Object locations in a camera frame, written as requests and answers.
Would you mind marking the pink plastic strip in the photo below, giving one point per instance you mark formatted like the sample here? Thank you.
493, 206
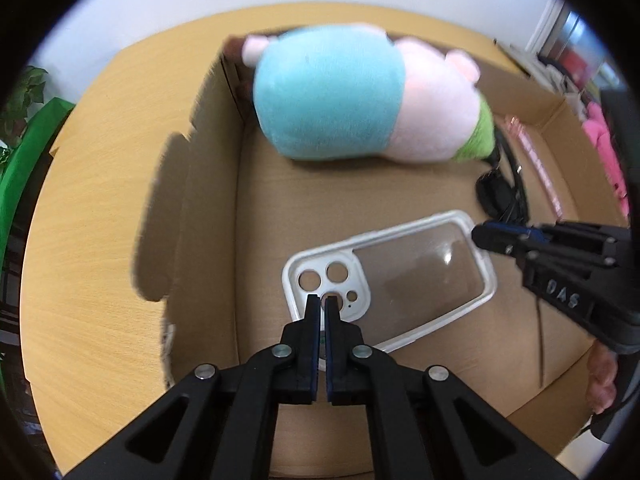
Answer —
537, 165

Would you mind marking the pink fluffy cloth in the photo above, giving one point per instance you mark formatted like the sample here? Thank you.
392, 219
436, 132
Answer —
602, 135

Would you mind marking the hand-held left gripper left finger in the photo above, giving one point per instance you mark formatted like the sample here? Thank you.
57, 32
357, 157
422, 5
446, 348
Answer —
312, 350

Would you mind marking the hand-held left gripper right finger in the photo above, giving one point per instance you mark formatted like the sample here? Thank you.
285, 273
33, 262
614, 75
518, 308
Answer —
336, 360

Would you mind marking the person's right hand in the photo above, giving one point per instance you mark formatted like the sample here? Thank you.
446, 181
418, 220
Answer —
602, 380

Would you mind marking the clear white phone case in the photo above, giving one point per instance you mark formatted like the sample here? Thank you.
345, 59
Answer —
400, 285

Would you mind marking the large potted plant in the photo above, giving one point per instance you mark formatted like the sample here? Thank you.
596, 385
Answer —
27, 92

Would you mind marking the large cardboard box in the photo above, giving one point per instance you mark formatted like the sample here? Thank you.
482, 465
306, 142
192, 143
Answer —
280, 210

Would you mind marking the pink and teal plush pig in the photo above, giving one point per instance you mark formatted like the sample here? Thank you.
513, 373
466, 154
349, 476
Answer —
325, 95

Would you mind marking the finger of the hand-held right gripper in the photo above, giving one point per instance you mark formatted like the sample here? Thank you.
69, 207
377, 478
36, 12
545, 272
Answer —
500, 242
565, 232

